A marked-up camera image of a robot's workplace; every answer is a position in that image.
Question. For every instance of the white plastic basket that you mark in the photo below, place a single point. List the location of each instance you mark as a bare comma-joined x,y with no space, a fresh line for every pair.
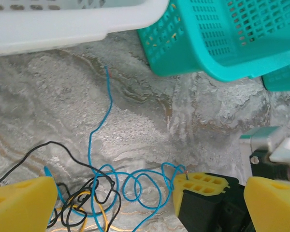
62,31

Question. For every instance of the teal plastic basket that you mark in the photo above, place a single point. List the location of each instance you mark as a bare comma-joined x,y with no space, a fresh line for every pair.
183,65
282,79

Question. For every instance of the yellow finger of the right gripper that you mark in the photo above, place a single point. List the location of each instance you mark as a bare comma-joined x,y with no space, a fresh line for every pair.
203,175
178,193

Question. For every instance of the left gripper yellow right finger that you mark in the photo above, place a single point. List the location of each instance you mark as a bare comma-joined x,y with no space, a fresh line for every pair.
275,210

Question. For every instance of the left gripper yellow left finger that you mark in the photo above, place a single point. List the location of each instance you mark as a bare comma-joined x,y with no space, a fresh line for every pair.
19,210

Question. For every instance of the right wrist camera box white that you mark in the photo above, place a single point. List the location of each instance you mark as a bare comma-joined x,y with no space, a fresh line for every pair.
261,136

